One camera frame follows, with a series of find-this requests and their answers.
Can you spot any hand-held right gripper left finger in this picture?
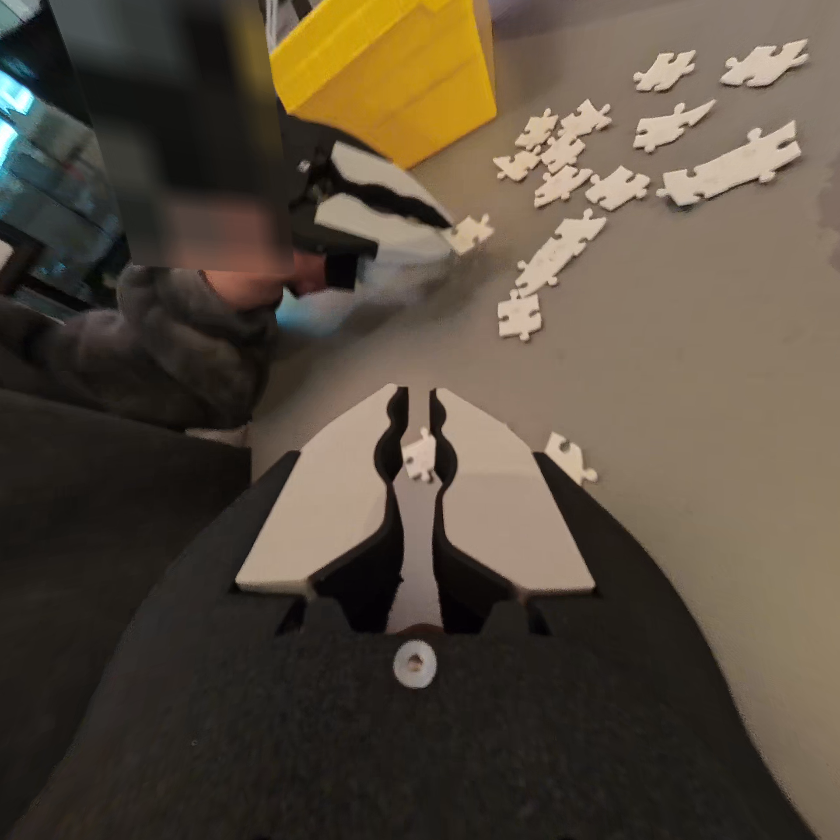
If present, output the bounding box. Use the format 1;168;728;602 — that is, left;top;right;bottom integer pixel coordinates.
237;385;408;599

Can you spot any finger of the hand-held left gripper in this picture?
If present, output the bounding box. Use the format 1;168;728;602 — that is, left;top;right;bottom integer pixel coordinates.
315;197;460;292
329;142;455;227

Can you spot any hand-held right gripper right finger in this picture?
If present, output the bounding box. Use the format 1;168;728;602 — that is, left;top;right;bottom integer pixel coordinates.
431;388;598;602

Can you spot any white puzzle piece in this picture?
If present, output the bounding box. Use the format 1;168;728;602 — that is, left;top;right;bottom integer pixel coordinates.
444;214;496;256
401;427;441;484
545;431;599;487

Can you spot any person's left forearm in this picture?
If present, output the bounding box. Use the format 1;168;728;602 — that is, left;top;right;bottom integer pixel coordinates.
66;263;283;431

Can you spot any pile of loose puzzle pieces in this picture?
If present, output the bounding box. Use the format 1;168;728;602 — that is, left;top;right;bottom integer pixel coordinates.
494;40;811;343

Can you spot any person's left hand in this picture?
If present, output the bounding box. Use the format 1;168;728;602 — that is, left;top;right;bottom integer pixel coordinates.
197;252;329;305

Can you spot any yellow box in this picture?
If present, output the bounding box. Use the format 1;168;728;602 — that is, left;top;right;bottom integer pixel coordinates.
269;0;500;169

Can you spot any person's dark clothing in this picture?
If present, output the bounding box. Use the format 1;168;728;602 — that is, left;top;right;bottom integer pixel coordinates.
0;388;253;821

